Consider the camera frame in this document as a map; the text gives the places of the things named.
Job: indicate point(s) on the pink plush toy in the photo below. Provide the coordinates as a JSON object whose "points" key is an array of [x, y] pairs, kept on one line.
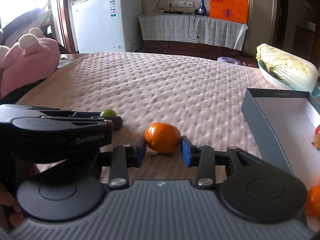
{"points": [[32, 60]]}

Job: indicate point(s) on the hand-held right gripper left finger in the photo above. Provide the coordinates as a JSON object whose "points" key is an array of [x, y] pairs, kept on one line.
{"points": [[141, 152]]}

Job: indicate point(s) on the white chest freezer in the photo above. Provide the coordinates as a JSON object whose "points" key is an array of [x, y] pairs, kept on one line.
{"points": [[100, 22]]}

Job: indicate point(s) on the mandarin orange with twig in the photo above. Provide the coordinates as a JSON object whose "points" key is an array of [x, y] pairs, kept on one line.
{"points": [[162, 137]]}

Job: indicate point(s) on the orange paper bag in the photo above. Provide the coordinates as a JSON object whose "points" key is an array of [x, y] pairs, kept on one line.
{"points": [[228, 3]]}

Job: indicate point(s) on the black power strip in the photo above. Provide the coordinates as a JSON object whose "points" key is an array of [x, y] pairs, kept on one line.
{"points": [[172, 12]]}

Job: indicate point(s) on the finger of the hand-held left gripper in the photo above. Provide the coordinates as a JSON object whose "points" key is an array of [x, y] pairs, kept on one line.
{"points": [[117, 123], [85, 114]]}

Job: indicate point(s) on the person's left hand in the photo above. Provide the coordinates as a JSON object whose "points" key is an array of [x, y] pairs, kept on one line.
{"points": [[15, 215]]}

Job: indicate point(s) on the bright window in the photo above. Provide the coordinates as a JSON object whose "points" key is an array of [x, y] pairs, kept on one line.
{"points": [[22, 0]]}

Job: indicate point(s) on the white wall socket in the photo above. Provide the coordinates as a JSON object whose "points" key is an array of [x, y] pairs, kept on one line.
{"points": [[190, 4], [173, 4]]}

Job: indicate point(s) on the small red apple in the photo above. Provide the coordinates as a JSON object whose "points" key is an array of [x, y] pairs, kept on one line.
{"points": [[318, 129]]}

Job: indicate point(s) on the large mandarin orange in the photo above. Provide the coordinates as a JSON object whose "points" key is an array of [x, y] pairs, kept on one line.
{"points": [[313, 200]]}

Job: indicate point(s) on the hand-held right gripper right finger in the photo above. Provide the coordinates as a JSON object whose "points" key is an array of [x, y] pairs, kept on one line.
{"points": [[185, 152]]}

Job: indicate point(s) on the small dark round gadget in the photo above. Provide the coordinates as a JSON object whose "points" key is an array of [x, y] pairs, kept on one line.
{"points": [[197, 11]]}

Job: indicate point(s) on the dark wooden cabinet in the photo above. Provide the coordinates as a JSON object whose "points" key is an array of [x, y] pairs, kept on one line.
{"points": [[187, 47]]}

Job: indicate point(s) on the blue glass bottle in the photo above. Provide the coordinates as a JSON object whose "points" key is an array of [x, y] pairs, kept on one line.
{"points": [[202, 5]]}

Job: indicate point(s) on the small dark green plum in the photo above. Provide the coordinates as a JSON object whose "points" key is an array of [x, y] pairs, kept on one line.
{"points": [[108, 112]]}

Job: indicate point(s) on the white bowl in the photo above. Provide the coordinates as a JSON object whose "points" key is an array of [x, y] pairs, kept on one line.
{"points": [[268, 78]]}

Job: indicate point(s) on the grey cardboard box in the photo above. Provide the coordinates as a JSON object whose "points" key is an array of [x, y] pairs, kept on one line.
{"points": [[275, 115]]}

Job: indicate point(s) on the napa cabbage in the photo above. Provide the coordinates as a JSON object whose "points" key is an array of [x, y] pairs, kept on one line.
{"points": [[287, 65]]}

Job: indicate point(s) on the white lace cloth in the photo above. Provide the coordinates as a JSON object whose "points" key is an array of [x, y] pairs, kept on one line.
{"points": [[170, 28]]}

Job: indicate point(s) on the brown longan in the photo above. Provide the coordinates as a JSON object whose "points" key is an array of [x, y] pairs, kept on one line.
{"points": [[317, 141]]}

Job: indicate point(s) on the purple plastic item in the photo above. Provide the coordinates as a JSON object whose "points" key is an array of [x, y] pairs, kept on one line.
{"points": [[228, 60]]}

